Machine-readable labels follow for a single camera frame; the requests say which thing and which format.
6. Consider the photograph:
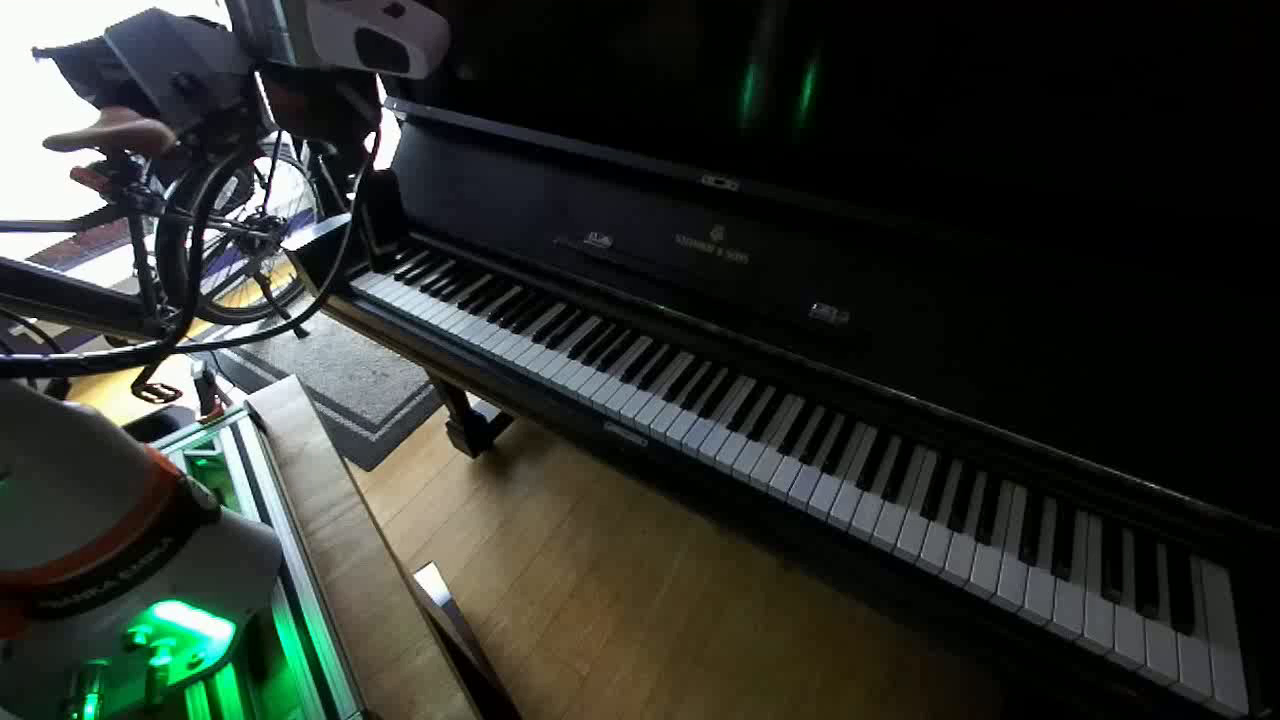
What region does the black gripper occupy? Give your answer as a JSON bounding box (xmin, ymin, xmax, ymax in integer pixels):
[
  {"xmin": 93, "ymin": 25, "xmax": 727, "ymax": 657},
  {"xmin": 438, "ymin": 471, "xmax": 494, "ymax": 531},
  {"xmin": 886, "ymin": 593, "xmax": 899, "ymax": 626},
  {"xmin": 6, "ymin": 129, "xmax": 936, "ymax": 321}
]
[{"xmin": 257, "ymin": 66, "xmax": 389, "ymax": 186}]

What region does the black piano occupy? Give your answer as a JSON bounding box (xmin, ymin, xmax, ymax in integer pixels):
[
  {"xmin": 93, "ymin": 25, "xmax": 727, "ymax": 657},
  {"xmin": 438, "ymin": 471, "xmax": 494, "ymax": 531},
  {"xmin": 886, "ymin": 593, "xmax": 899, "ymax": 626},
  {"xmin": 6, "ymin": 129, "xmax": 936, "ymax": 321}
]
[{"xmin": 294, "ymin": 0, "xmax": 1280, "ymax": 720}]

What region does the long wooden board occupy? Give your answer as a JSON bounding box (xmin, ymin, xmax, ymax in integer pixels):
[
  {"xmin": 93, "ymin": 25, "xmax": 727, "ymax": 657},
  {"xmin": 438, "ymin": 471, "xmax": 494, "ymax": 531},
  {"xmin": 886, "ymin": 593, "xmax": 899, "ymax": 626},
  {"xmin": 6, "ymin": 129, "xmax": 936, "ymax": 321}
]
[{"xmin": 243, "ymin": 377, "xmax": 526, "ymax": 720}]

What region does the metal robot mounting frame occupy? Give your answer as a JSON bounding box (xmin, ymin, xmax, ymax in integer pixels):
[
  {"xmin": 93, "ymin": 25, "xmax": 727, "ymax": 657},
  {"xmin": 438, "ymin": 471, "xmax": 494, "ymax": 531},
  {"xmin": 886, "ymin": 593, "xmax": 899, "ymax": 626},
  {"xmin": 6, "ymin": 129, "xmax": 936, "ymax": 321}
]
[{"xmin": 158, "ymin": 406, "xmax": 370, "ymax": 720}]

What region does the grey child bicycle seat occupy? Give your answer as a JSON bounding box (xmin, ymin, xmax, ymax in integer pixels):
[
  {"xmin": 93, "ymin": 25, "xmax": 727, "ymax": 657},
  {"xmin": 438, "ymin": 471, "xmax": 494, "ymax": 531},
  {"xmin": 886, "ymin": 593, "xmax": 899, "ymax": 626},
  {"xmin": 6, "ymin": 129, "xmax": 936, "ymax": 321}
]
[{"xmin": 33, "ymin": 6, "xmax": 264, "ymax": 135}]

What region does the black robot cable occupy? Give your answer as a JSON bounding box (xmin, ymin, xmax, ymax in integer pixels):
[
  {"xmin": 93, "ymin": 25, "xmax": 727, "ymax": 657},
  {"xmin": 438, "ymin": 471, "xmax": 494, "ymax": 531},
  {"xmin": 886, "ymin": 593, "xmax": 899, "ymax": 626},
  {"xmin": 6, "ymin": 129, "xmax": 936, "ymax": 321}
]
[{"xmin": 0, "ymin": 126, "xmax": 393, "ymax": 386}]

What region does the grey floor mat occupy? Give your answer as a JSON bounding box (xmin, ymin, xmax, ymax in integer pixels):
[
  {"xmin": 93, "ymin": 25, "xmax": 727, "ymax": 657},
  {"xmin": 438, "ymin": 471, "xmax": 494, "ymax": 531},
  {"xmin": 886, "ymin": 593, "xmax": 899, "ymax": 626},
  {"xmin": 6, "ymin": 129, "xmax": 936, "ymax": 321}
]
[{"xmin": 214, "ymin": 311, "xmax": 448, "ymax": 471}]

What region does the bicycle with brown saddle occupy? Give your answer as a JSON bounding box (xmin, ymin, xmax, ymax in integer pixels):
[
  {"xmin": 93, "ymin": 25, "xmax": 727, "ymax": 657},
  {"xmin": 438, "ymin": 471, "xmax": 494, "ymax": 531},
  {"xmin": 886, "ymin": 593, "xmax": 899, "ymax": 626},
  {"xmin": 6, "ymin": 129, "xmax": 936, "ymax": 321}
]
[{"xmin": 38, "ymin": 76, "xmax": 393, "ymax": 331}]

